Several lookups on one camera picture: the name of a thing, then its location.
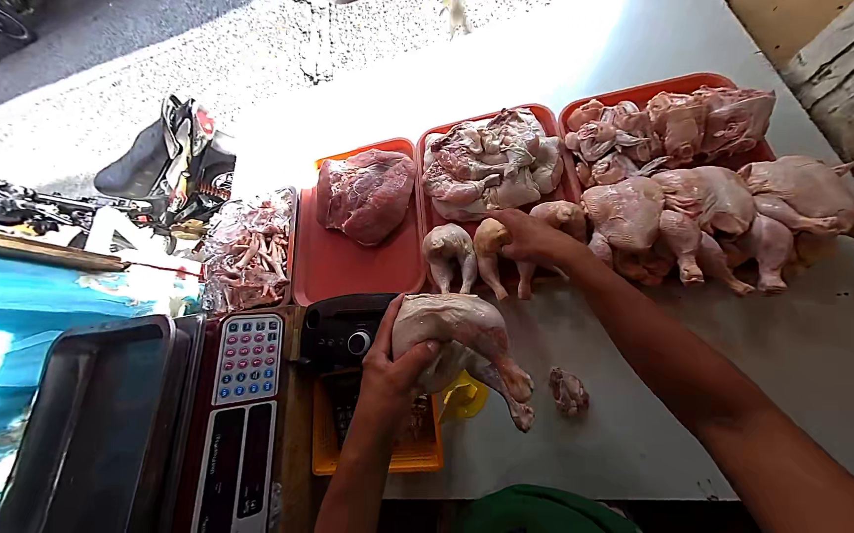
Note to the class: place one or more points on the person's right hand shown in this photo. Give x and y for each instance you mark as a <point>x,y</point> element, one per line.
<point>540,238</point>

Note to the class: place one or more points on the person's left hand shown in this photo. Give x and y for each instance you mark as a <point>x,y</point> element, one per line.
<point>388,377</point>

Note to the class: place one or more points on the person's left index finger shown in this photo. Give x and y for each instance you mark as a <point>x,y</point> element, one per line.
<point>388,327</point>

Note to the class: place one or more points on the person's right thumb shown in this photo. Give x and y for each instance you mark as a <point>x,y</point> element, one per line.
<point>516,252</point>

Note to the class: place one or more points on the person's left thumb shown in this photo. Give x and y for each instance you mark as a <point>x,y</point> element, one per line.
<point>416,360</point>

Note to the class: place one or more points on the person's right fingers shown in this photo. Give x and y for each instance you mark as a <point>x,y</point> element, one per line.
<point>508,217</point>

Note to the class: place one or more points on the small yellowish chicken leg piece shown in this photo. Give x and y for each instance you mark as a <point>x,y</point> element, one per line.
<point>490,252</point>

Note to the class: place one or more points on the large chicken hindquarters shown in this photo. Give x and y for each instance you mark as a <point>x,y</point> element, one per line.
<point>464,333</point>

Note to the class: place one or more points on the person's left forearm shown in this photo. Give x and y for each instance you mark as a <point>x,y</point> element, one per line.
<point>362,468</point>

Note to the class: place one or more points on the person's right forearm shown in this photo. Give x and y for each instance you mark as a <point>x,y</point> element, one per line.
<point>701,385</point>

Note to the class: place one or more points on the pile of chicken skins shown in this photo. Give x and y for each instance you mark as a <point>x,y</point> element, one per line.
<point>493,166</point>

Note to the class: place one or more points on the small pale chicken leg piece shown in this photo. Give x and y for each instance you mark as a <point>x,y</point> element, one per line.
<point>565,215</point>
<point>448,244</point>

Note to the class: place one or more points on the black radio with silver knob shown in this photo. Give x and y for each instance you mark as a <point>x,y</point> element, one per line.
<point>331,326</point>

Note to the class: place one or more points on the yellow plastic container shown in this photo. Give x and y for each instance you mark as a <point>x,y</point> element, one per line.
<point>465,400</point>

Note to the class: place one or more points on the black calculator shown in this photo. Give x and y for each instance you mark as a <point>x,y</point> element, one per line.
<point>342,396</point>

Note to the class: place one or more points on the orange plastic basket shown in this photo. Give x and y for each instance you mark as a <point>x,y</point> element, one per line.
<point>379,465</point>

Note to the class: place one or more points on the large boneless meat lump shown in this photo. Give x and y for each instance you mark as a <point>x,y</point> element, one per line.
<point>366,194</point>

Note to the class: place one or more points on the pile of chicken feet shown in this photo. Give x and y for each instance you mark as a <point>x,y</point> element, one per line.
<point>264,255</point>

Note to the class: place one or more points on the brown wooden board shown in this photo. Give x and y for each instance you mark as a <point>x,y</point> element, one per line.
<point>296,444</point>

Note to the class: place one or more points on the small dark red meat scrap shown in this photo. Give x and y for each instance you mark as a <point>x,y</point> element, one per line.
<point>569,391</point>

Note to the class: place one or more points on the clear plastic bag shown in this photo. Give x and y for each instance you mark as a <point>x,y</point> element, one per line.
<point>223,222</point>

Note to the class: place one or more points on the pile of chicken carcasses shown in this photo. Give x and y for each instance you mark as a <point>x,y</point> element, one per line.
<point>679,122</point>

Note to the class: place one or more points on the row of whole chickens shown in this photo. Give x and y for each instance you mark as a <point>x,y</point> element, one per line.
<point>708,203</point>

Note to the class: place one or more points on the person's body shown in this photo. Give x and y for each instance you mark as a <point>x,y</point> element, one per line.
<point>545,512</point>

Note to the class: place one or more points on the red digital scale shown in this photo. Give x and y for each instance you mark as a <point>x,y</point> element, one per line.
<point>205,414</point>

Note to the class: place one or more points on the motorcycle with red light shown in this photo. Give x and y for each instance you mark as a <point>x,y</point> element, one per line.
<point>182,163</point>

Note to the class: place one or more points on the dark metal weighing tray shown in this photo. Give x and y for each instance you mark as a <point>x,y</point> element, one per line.
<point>101,414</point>

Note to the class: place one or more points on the long wooden plank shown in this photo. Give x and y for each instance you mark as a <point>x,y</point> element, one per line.
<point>42,249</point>

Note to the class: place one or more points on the blue tarpaulin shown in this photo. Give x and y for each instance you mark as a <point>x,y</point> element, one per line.
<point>5,318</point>

